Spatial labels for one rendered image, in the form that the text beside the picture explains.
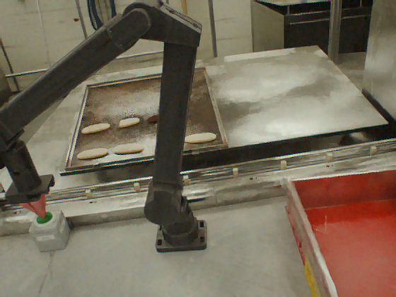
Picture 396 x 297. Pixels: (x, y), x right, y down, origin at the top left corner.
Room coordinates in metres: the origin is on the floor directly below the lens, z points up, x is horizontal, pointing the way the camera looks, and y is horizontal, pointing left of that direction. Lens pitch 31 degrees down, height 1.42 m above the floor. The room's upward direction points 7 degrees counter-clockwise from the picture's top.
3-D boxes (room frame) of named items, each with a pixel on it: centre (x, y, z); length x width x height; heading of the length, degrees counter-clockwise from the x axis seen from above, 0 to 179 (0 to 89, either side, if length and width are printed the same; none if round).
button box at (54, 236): (0.63, 0.40, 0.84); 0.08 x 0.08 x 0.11; 2
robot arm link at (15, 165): (0.63, 0.40, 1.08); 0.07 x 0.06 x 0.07; 83
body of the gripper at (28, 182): (0.63, 0.40, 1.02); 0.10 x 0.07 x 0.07; 92
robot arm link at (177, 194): (0.59, 0.09, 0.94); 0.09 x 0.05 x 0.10; 83
